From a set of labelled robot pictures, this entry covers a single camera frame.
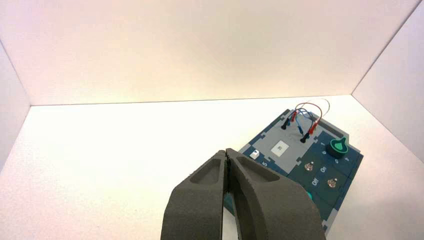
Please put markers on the gray foam left gripper right finger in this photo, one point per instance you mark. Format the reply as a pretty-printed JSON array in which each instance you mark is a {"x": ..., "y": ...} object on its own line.
[{"x": 275, "y": 212}]

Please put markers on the gray foam left gripper left finger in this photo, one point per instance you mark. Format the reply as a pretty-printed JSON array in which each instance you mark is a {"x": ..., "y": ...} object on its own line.
[{"x": 195, "y": 205}]

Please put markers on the plain white slider knob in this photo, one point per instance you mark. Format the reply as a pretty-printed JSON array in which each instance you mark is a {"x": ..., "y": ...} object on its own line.
[{"x": 254, "y": 154}]

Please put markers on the teal round push button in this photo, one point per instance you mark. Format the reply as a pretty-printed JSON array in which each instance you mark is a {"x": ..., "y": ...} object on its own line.
[{"x": 310, "y": 196}]

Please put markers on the blue gray control panel box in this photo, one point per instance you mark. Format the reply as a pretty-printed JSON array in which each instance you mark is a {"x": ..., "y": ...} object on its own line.
[{"x": 293, "y": 155}]

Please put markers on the white number display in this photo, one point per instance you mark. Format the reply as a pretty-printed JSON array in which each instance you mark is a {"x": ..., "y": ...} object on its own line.
[{"x": 280, "y": 148}]

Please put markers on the green black rotary knob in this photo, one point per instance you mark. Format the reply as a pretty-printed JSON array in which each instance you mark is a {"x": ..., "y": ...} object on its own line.
[{"x": 337, "y": 148}]

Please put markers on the metal toggle switch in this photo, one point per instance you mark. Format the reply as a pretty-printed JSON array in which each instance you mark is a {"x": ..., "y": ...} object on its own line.
[
  {"x": 332, "y": 182},
  {"x": 309, "y": 166}
]

